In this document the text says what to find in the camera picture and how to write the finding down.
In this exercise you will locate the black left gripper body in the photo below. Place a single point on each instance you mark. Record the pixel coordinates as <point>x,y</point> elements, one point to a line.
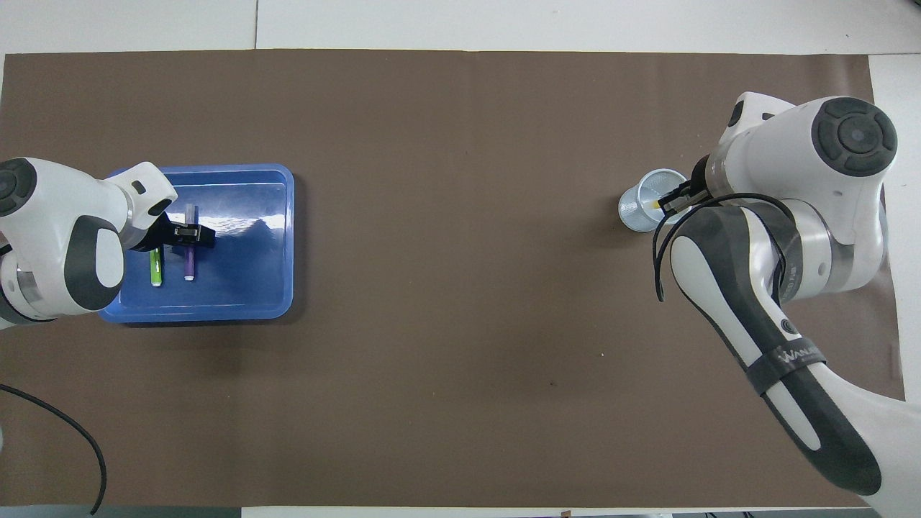
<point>162,234</point>

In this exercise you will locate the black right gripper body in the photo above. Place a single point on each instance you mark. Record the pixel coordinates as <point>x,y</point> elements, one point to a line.
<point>701,183</point>

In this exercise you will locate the purple pen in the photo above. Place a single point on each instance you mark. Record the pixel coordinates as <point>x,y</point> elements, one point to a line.
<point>190,262</point>

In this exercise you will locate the green pen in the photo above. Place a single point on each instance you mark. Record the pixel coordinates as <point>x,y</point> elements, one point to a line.
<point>156,270</point>

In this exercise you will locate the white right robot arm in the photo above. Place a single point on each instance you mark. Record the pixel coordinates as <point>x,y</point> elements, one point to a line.
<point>827,187</point>

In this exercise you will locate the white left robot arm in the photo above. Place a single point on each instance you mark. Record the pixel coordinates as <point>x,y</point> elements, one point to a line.
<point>50,237</point>

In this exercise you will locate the translucent plastic cup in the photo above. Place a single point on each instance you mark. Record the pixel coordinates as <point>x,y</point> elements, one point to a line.
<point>637,216</point>

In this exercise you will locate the blue plastic tray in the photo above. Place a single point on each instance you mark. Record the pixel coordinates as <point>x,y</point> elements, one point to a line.
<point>252,273</point>

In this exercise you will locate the brown table mat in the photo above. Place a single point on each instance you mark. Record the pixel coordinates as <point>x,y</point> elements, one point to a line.
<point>460,360</point>

